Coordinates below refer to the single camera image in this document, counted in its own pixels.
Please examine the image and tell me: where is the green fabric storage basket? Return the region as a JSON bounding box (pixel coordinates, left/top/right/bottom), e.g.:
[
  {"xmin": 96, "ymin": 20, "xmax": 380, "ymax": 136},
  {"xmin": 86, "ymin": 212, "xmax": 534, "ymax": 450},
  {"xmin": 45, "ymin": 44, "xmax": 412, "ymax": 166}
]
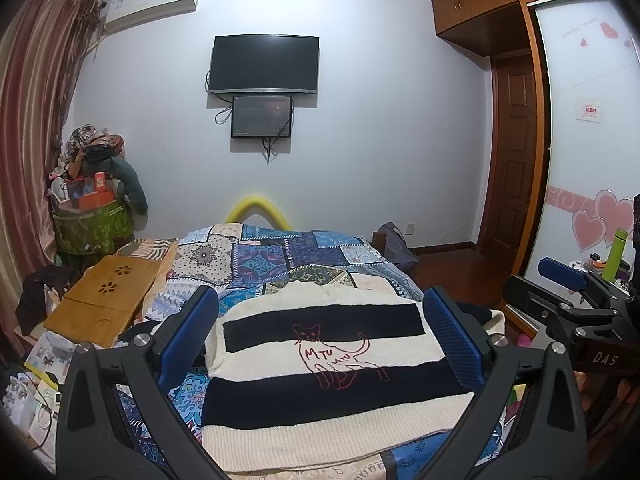
[{"xmin": 52, "ymin": 200, "xmax": 134, "ymax": 256}]

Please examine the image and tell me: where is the yellow foam bed rail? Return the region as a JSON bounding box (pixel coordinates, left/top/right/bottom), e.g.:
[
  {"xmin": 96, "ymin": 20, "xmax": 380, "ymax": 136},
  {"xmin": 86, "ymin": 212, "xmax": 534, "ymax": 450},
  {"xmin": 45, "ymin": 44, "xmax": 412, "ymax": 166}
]
[{"xmin": 224, "ymin": 195, "xmax": 292, "ymax": 231}]

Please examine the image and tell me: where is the white sliding wardrobe door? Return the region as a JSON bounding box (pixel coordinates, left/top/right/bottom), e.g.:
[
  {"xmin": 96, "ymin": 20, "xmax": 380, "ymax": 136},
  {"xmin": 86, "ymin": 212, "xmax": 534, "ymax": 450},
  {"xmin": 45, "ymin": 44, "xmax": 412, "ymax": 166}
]
[{"xmin": 526, "ymin": 0, "xmax": 639, "ymax": 290}]

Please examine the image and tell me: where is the blue patchwork bed quilt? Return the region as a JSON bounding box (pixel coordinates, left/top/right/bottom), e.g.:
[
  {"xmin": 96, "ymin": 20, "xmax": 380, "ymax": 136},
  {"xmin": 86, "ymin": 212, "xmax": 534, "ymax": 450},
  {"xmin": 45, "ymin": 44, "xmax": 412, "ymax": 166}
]
[{"xmin": 115, "ymin": 222, "xmax": 527, "ymax": 480}]

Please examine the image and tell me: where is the small black wall monitor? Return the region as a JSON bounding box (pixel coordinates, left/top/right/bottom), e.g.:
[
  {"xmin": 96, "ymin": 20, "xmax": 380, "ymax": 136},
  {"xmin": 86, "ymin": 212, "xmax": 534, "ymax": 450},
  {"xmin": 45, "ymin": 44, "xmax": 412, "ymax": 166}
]
[{"xmin": 231, "ymin": 94, "xmax": 293, "ymax": 139}]

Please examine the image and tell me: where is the orange box in basket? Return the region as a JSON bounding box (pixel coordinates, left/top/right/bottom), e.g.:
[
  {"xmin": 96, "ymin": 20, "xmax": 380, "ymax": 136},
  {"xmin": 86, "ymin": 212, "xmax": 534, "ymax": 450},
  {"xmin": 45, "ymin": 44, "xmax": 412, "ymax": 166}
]
[{"xmin": 68, "ymin": 171, "xmax": 115, "ymax": 210}]

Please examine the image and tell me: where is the wooden lap desk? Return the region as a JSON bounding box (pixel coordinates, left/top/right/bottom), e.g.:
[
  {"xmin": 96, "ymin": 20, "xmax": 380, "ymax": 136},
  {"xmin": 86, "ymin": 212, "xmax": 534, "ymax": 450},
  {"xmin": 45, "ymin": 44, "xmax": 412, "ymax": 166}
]
[{"xmin": 43, "ymin": 255, "xmax": 160, "ymax": 348}]

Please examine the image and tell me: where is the white wall air conditioner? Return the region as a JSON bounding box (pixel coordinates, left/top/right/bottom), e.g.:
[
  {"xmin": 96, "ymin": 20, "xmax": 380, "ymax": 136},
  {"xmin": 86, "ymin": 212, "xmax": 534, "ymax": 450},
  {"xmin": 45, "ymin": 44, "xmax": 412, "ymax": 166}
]
[{"xmin": 104, "ymin": 0, "xmax": 198, "ymax": 35}]

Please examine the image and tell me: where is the dark garment beside bed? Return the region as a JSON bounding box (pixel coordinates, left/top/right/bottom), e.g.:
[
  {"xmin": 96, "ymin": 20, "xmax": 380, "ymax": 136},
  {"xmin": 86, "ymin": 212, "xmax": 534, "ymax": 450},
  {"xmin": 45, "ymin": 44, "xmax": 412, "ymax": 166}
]
[{"xmin": 15, "ymin": 266, "xmax": 80, "ymax": 336}]

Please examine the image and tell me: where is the green water bottle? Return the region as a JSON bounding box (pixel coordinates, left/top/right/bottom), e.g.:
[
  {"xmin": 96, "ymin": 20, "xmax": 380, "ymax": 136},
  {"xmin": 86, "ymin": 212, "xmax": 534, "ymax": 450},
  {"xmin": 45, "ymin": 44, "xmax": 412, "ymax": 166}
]
[{"xmin": 602, "ymin": 229, "xmax": 628, "ymax": 283}]

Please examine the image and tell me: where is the large black wall television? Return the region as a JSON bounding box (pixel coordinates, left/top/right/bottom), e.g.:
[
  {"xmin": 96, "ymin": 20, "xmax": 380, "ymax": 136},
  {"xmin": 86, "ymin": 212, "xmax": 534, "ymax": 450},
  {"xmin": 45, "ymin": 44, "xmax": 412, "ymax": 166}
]
[{"xmin": 208, "ymin": 34, "xmax": 320, "ymax": 94}]

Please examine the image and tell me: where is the brown wooden wardrobe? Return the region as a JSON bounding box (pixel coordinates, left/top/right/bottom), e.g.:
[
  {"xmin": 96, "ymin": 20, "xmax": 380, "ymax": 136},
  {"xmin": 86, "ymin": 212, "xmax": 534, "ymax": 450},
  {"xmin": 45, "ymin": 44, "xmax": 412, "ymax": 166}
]
[{"xmin": 431, "ymin": 0, "xmax": 550, "ymax": 274}]

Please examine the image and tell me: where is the grey backpack on floor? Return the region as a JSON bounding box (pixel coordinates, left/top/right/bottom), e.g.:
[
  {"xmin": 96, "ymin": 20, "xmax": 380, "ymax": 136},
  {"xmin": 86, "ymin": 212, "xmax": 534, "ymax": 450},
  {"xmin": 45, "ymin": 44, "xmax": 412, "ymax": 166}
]
[{"xmin": 371, "ymin": 222, "xmax": 419, "ymax": 273}]

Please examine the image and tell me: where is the red striped curtain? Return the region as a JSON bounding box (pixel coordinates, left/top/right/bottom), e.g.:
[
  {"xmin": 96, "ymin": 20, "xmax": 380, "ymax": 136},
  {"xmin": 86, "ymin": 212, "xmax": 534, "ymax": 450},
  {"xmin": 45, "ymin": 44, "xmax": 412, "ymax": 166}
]
[{"xmin": 1, "ymin": 0, "xmax": 103, "ymax": 356}]

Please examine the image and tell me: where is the black white striped sweater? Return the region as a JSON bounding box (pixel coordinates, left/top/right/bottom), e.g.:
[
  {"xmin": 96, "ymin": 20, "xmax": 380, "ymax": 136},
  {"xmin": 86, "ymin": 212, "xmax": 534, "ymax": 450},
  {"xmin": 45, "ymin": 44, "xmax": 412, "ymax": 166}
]
[{"xmin": 202, "ymin": 282, "xmax": 473, "ymax": 474}]

